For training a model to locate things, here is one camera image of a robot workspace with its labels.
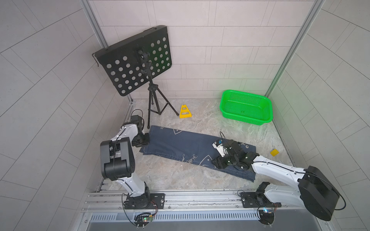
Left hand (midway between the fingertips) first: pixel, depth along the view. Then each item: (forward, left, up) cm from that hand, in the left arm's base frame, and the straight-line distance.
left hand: (146, 141), depth 93 cm
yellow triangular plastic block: (+24, -24, 0) cm, 34 cm away
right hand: (-13, -43, +2) cm, 45 cm away
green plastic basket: (+29, -72, +1) cm, 78 cm away
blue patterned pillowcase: (-4, -28, +2) cm, 29 cm away
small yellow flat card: (-8, -81, +1) cm, 81 cm away
